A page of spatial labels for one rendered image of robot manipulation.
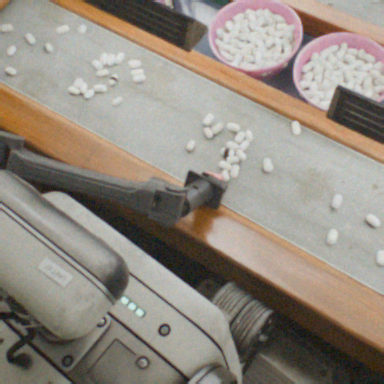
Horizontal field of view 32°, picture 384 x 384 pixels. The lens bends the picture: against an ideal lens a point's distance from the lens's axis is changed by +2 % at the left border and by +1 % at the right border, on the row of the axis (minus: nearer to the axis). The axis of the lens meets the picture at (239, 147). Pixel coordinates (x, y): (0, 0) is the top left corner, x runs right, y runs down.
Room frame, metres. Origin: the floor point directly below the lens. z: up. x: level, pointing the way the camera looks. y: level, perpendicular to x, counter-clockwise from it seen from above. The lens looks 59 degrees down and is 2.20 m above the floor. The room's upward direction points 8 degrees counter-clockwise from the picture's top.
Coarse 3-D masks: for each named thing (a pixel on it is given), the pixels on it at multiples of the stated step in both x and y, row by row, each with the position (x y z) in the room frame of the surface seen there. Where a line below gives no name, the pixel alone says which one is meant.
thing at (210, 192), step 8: (192, 176) 0.76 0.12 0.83; (200, 176) 0.75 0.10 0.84; (184, 184) 0.76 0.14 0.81; (192, 184) 0.72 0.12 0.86; (200, 184) 0.72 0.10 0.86; (208, 184) 0.73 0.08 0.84; (216, 184) 0.73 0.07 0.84; (200, 192) 0.70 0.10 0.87; (208, 192) 0.71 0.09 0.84; (216, 192) 0.71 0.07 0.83; (224, 192) 0.71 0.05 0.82; (208, 200) 0.70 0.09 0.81; (216, 200) 0.70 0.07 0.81; (216, 208) 0.69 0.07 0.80
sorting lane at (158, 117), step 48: (0, 48) 1.33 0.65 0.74; (96, 48) 1.28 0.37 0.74; (48, 96) 1.13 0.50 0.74; (96, 96) 1.11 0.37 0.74; (144, 96) 1.09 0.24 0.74; (192, 96) 1.06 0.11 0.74; (240, 96) 1.04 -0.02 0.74; (144, 144) 0.93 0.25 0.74; (288, 144) 0.87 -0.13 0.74; (336, 144) 0.85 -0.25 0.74; (240, 192) 0.75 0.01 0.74; (288, 192) 0.73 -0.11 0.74; (336, 192) 0.71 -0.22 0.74; (288, 240) 0.60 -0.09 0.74; (336, 240) 0.59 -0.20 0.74
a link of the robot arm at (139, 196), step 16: (16, 144) 0.78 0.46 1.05; (16, 160) 0.75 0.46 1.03; (32, 160) 0.74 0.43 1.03; (48, 160) 0.75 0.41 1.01; (32, 176) 0.72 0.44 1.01; (48, 176) 0.71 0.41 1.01; (64, 176) 0.71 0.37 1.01; (80, 176) 0.71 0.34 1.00; (96, 176) 0.70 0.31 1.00; (112, 176) 0.72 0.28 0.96; (80, 192) 0.68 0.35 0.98; (96, 192) 0.67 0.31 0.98; (112, 192) 0.67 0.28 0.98; (128, 192) 0.67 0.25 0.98; (144, 192) 0.66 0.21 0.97; (160, 192) 0.66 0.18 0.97; (144, 208) 0.63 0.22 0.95; (160, 208) 0.63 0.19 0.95; (176, 208) 0.63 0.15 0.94
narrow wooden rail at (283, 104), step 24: (48, 0) 1.49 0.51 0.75; (72, 0) 1.45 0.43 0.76; (96, 24) 1.37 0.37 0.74; (120, 24) 1.33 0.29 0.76; (144, 48) 1.25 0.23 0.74; (168, 48) 1.22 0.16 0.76; (216, 72) 1.12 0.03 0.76; (240, 72) 1.10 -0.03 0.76; (264, 96) 1.01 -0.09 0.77; (288, 96) 1.00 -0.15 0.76; (312, 120) 0.92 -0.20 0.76; (360, 144) 0.82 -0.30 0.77
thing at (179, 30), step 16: (96, 0) 1.14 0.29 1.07; (112, 0) 1.12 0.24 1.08; (128, 0) 1.10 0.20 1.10; (144, 0) 1.08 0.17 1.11; (128, 16) 1.08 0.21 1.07; (144, 16) 1.06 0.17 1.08; (160, 16) 1.04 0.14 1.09; (176, 16) 1.02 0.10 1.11; (160, 32) 1.02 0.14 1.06; (176, 32) 1.00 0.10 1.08; (192, 32) 0.98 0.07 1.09; (192, 48) 0.97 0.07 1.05
